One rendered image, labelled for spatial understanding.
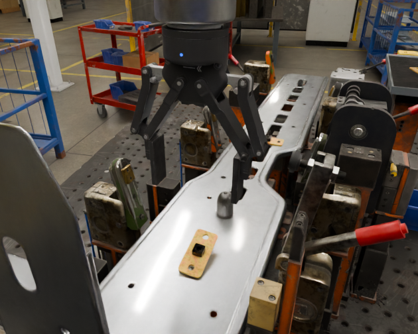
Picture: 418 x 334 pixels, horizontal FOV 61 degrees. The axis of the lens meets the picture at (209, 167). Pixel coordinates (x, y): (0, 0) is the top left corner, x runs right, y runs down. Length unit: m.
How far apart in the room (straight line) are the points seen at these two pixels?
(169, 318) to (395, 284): 0.69
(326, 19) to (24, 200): 7.45
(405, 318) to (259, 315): 0.57
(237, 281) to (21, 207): 0.38
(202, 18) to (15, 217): 0.25
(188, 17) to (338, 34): 7.30
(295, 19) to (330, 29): 1.07
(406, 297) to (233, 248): 0.55
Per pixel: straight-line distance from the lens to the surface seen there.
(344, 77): 1.19
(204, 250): 0.57
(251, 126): 0.42
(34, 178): 0.22
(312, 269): 0.52
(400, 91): 0.94
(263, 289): 0.46
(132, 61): 3.44
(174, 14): 0.39
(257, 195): 0.73
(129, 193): 0.65
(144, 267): 0.58
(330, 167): 0.42
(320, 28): 7.61
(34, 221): 0.24
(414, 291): 1.07
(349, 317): 0.95
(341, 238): 0.49
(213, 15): 0.38
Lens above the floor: 1.41
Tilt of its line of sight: 30 degrees down
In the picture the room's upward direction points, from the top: straight up
